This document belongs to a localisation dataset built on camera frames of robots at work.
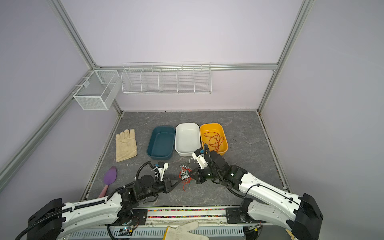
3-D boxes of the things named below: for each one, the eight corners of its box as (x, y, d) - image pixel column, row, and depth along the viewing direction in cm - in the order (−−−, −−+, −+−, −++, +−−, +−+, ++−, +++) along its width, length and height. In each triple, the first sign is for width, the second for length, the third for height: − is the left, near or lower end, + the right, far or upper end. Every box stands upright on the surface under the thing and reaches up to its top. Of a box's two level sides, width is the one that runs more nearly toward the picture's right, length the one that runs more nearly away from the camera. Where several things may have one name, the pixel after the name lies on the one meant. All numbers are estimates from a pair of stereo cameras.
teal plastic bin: (147, 161, 95) (145, 156, 90) (155, 130, 111) (153, 124, 106) (173, 161, 95) (172, 156, 90) (177, 130, 111) (176, 124, 106)
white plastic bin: (173, 157, 97) (172, 152, 92) (177, 128, 113) (176, 123, 108) (200, 157, 97) (200, 152, 92) (200, 128, 113) (200, 123, 108)
